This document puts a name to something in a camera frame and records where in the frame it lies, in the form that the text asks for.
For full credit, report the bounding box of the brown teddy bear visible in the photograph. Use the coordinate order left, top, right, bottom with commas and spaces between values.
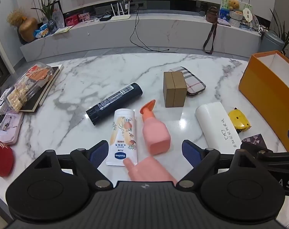
229, 0, 243, 11

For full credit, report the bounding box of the white cylindrical container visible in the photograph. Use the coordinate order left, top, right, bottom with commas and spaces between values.
195, 102, 242, 152

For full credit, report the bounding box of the red box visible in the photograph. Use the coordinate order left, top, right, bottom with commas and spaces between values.
65, 15, 78, 27

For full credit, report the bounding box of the yellow tape measure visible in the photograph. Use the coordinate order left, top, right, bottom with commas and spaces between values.
228, 108, 251, 132

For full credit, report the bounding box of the pink flat case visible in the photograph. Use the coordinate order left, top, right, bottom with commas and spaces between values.
0, 112, 24, 145

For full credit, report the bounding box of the green picture board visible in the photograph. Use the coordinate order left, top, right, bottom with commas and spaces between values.
220, 0, 253, 17

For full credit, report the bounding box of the pink hand-shaped toy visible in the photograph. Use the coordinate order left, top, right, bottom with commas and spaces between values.
123, 157, 178, 186

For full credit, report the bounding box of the black cable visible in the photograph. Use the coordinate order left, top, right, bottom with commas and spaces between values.
130, 5, 170, 52

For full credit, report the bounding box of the black photo frame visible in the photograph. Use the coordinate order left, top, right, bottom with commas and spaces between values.
51, 0, 65, 29

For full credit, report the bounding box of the brown cardboard box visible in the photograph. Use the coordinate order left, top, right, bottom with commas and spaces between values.
163, 72, 188, 108

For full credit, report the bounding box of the pink spray bottle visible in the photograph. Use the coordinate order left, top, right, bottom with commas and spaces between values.
140, 99, 171, 155

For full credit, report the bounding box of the small white box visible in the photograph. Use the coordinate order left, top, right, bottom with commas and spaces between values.
0, 88, 16, 115

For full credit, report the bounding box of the gold vase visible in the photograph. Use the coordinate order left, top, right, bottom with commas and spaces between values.
19, 18, 38, 42

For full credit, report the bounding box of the brown leather bag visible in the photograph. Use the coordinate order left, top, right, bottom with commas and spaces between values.
204, 6, 219, 54

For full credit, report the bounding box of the dark blue cylindrical bottle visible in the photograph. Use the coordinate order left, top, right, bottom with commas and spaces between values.
86, 83, 143, 126

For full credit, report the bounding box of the white lotion tube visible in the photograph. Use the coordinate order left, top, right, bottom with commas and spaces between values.
106, 108, 138, 167

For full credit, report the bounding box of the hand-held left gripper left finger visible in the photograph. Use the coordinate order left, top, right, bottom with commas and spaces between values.
33, 140, 113, 190

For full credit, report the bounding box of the yellow-green paper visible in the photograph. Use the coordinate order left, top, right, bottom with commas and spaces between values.
54, 26, 73, 34

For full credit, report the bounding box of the green potted plant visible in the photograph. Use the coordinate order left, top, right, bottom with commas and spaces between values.
270, 8, 289, 55

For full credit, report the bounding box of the red cloth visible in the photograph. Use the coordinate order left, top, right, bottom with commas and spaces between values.
0, 136, 14, 177

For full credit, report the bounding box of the dark patterned card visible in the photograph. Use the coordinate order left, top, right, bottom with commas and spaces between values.
241, 134, 269, 148

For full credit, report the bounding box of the plaid glasses case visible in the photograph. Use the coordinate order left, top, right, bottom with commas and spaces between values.
169, 66, 206, 96

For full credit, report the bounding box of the blue tissue box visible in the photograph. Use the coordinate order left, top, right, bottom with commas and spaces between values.
219, 8, 231, 21

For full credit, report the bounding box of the round white fan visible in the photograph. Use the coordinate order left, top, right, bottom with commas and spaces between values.
242, 8, 255, 27

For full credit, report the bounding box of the green plant with frame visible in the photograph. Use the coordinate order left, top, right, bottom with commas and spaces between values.
31, 0, 60, 22

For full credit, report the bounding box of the black book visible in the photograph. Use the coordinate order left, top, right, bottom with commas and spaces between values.
19, 64, 64, 112

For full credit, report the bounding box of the grey trash bin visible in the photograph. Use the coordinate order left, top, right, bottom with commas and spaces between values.
261, 31, 284, 58

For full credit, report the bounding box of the blue snack bag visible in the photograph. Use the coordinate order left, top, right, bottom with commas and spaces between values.
34, 26, 50, 38

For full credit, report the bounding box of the dried flower bunch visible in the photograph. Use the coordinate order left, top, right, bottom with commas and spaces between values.
7, 8, 27, 27

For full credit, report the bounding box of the white router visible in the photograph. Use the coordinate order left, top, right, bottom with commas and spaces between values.
110, 2, 131, 21

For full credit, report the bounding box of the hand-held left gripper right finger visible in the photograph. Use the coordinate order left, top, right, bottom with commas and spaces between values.
176, 140, 259, 189

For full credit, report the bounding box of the clear plastic pastry container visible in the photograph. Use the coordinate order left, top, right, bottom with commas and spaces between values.
6, 62, 54, 112

